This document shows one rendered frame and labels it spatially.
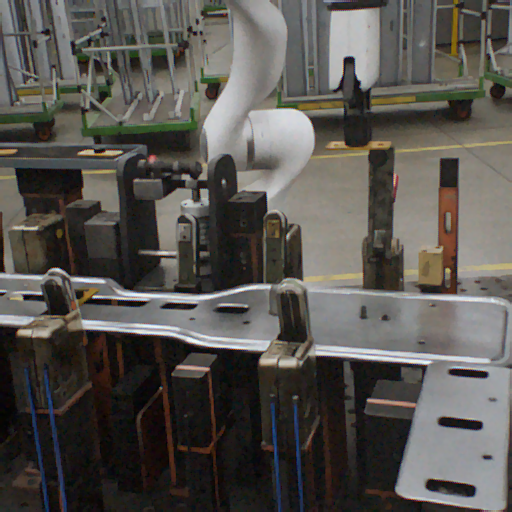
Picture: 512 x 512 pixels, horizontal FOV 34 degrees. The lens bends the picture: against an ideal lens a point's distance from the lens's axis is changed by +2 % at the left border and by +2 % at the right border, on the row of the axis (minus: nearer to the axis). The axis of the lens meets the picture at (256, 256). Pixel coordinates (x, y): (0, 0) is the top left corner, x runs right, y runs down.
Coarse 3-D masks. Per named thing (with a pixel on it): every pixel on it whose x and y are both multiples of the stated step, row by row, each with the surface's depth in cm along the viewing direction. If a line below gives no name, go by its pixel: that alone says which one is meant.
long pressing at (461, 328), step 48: (0, 288) 142; (240, 288) 134; (336, 288) 131; (144, 336) 122; (192, 336) 119; (240, 336) 117; (336, 336) 115; (384, 336) 114; (432, 336) 113; (480, 336) 113
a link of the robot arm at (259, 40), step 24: (240, 0) 146; (264, 0) 151; (240, 24) 151; (264, 24) 150; (240, 48) 155; (264, 48) 153; (240, 72) 158; (264, 72) 156; (240, 96) 160; (264, 96) 160; (216, 120) 165; (240, 120) 162; (216, 144) 165; (240, 144) 165; (240, 168) 169
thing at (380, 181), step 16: (368, 160) 126; (384, 160) 125; (368, 176) 129; (384, 176) 129; (368, 192) 129; (384, 192) 129; (368, 208) 130; (384, 208) 130; (368, 224) 130; (384, 224) 130; (368, 240) 131; (368, 256) 131
